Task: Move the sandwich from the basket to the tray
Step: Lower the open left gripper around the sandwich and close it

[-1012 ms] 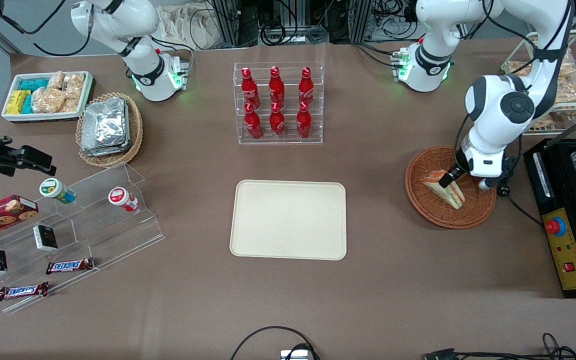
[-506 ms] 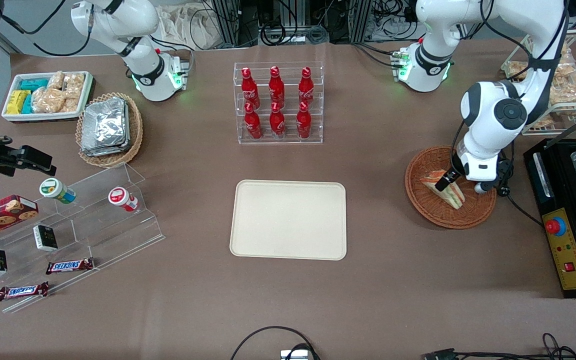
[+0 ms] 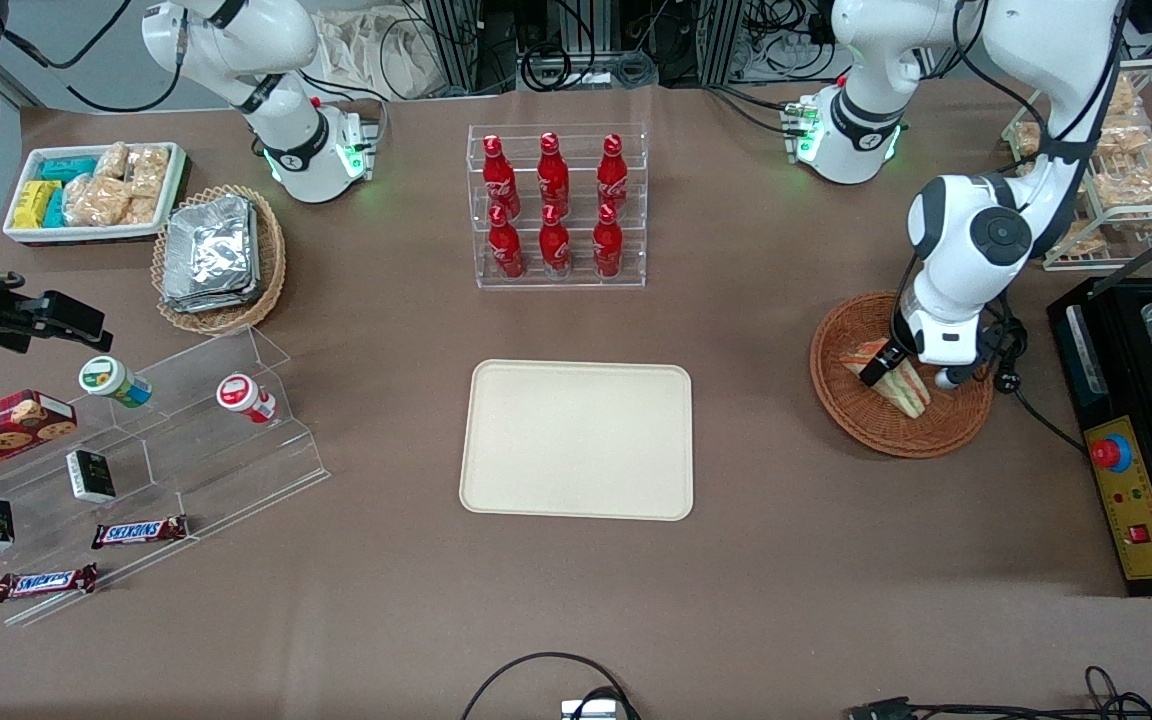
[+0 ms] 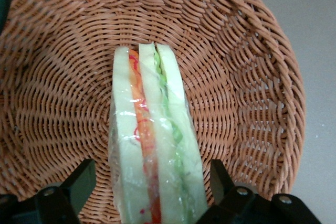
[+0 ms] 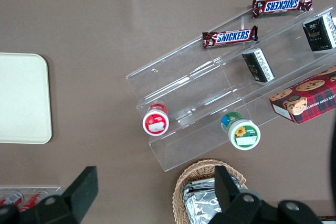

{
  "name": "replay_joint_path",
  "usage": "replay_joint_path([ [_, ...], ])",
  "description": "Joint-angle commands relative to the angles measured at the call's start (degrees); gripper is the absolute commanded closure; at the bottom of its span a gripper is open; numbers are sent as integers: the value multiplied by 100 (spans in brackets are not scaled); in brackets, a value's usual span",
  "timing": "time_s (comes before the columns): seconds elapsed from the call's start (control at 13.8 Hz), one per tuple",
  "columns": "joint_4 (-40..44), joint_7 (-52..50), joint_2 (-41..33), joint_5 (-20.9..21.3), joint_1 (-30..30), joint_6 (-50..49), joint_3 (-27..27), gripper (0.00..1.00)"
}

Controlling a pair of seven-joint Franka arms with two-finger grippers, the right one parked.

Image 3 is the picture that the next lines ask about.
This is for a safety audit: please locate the white wire rack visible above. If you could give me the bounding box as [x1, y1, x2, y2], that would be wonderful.
[1002, 58, 1152, 273]

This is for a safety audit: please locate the red-lidded yogurt cup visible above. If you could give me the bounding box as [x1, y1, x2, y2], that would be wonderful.
[216, 373, 278, 425]

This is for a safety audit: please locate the black looped cable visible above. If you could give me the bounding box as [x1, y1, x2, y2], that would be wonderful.
[460, 652, 643, 720]

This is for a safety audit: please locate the beige rectangular tray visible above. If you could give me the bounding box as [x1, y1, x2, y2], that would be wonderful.
[459, 359, 695, 522]

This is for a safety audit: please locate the brown Snickers bar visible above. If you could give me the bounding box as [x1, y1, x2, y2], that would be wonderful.
[91, 515, 191, 551]
[0, 564, 100, 604]

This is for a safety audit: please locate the white rectangular snack bin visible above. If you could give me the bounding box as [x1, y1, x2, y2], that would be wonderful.
[3, 142, 188, 246]

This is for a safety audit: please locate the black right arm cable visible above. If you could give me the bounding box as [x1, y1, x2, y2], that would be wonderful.
[0, 0, 187, 114]

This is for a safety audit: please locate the black cable with connector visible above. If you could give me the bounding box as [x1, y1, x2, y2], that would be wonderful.
[846, 665, 1152, 720]

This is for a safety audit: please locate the silver foil pack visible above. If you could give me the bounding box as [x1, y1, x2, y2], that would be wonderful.
[161, 278, 263, 315]
[163, 195, 259, 301]

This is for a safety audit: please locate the beige canvas bag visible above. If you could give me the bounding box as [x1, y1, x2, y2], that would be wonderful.
[314, 8, 443, 102]

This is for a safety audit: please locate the triangular sandwich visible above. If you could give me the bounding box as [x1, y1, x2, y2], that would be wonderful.
[840, 340, 933, 420]

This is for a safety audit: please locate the red emergency stop button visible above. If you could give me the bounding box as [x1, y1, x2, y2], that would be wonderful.
[1090, 434, 1134, 474]

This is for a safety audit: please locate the black power cable with plug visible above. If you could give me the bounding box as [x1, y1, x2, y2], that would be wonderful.
[978, 300, 1089, 454]

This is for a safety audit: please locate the coiled black cable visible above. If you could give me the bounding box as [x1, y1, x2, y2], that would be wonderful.
[520, 44, 573, 93]

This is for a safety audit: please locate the aluminium frame post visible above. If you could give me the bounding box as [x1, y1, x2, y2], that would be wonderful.
[700, 0, 743, 87]
[426, 0, 483, 97]

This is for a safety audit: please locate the oval tan wicker basket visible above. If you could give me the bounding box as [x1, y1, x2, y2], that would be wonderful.
[151, 185, 288, 336]

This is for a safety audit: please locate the black machine with yellow panel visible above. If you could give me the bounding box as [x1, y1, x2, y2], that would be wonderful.
[1047, 276, 1152, 599]

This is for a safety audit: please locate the red cola bottle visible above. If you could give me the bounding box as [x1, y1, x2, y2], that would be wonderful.
[537, 132, 572, 215]
[597, 133, 631, 213]
[592, 203, 626, 280]
[539, 204, 573, 279]
[487, 205, 526, 280]
[482, 134, 522, 219]

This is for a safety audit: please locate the clear acrylic stepped display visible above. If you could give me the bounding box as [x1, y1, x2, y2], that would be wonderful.
[0, 325, 331, 628]

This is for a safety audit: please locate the round brown wicker basket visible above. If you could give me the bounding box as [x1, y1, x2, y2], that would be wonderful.
[809, 291, 995, 460]

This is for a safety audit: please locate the yellow snack pack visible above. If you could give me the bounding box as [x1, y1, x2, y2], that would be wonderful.
[12, 180, 63, 230]

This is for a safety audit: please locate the black left wrist camera cable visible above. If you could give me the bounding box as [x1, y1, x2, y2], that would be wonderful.
[891, 0, 1133, 347]

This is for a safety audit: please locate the clear acrylic bottle rack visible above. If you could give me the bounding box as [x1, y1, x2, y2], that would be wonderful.
[467, 123, 649, 291]

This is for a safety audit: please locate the green-lidded yogurt cup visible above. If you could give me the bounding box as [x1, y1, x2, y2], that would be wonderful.
[78, 355, 154, 409]

